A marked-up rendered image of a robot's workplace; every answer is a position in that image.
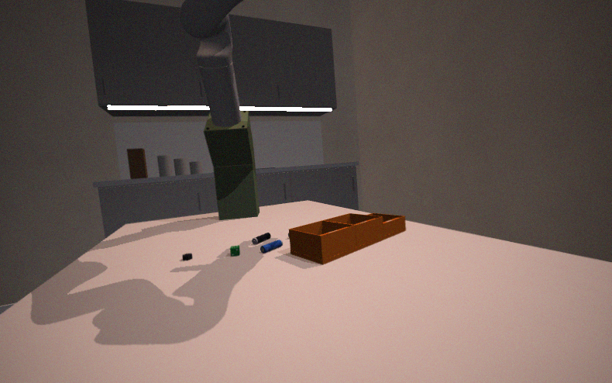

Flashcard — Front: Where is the orange rack of three bins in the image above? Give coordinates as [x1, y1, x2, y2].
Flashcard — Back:
[289, 213, 406, 264]

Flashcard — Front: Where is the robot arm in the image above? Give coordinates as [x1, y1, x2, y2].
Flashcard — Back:
[180, 0, 243, 127]

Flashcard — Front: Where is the black battery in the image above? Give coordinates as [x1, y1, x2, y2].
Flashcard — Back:
[252, 233, 271, 245]

